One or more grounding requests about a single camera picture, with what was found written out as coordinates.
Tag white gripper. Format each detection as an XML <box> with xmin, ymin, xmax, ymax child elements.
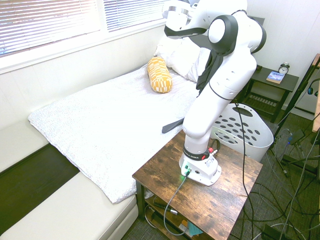
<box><xmin>162</xmin><ymin>6</ymin><xmax>192</xmax><ymax>38</ymax></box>

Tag white perforated laundry basket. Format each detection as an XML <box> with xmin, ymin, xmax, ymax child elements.
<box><xmin>209</xmin><ymin>102</ymin><xmax>275</xmax><ymax>163</ymax></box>

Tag plain white pillow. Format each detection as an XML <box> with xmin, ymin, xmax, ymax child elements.
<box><xmin>153</xmin><ymin>37</ymin><xmax>201</xmax><ymax>73</ymax></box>

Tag small white window blinds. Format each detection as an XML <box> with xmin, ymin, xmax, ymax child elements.
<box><xmin>103</xmin><ymin>0</ymin><xmax>173</xmax><ymax>33</ymax></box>

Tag yellow patterned bolster pillow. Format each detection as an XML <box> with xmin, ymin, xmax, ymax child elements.
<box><xmin>146</xmin><ymin>56</ymin><xmax>174</xmax><ymax>94</ymax></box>

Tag blue cover book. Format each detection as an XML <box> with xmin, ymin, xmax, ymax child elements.
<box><xmin>265</xmin><ymin>71</ymin><xmax>286</xmax><ymax>85</ymax></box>

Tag black twin-bell alarm clock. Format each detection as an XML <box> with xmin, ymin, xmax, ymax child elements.
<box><xmin>278</xmin><ymin>61</ymin><xmax>291</xmax><ymax>75</ymax></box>

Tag large white window blinds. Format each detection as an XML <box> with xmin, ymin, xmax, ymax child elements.
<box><xmin>0</xmin><ymin>0</ymin><xmax>101</xmax><ymax>59</ymax></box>

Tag black slatted nightstand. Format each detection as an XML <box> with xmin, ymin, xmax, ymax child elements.
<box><xmin>243</xmin><ymin>65</ymin><xmax>300</xmax><ymax>123</ymax></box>

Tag white dotted duvet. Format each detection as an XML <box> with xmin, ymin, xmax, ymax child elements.
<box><xmin>27</xmin><ymin>63</ymin><xmax>201</xmax><ymax>205</ymax></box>

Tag black teal headphones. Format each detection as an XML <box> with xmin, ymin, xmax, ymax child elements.
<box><xmin>306</xmin><ymin>78</ymin><xmax>320</xmax><ymax>98</ymax></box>

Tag light wooden desk edge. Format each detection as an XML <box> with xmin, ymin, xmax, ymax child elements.
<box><xmin>312</xmin><ymin>53</ymin><xmax>320</xmax><ymax>133</ymax></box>

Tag black power brick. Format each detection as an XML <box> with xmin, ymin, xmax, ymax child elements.
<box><xmin>287</xmin><ymin>128</ymin><xmax>306</xmax><ymax>146</ymax></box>

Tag black ribbed tube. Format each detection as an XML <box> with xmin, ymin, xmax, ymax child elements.
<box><xmin>151</xmin><ymin>198</ymin><xmax>166</xmax><ymax>209</ymax></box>

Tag rustic wooden side table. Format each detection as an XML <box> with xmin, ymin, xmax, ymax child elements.
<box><xmin>131</xmin><ymin>129</ymin><xmax>264</xmax><ymax>240</ymax></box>

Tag white low ledge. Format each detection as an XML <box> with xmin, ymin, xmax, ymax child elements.
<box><xmin>0</xmin><ymin>119</ymin><xmax>50</xmax><ymax>173</ymax></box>

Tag teal paper note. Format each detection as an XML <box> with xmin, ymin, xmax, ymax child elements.
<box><xmin>186</xmin><ymin>221</ymin><xmax>204</xmax><ymax>238</ymax></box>

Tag cream bench cushion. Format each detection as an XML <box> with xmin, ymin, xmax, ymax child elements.
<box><xmin>0</xmin><ymin>171</ymin><xmax>139</xmax><ymax>240</ymax></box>

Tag black floor box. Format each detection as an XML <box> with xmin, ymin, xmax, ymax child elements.
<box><xmin>262</xmin><ymin>223</ymin><xmax>286</xmax><ymax>240</ymax></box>

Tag thick black robot base cable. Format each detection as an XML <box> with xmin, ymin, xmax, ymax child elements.
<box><xmin>211</xmin><ymin>138</ymin><xmax>222</xmax><ymax>155</ymax></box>

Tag black camera stand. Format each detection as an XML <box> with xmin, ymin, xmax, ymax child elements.
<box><xmin>271</xmin><ymin>58</ymin><xmax>320</xmax><ymax>177</ymax></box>

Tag long black wrist cable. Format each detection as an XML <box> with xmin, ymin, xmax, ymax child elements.
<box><xmin>233</xmin><ymin>98</ymin><xmax>260</xmax><ymax>240</ymax></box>

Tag thin robot base cable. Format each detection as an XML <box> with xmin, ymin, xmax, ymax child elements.
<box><xmin>163</xmin><ymin>172</ymin><xmax>191</xmax><ymax>237</ymax></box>

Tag grey floor cable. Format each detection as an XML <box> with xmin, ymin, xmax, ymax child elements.
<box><xmin>281</xmin><ymin>149</ymin><xmax>320</xmax><ymax>240</ymax></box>

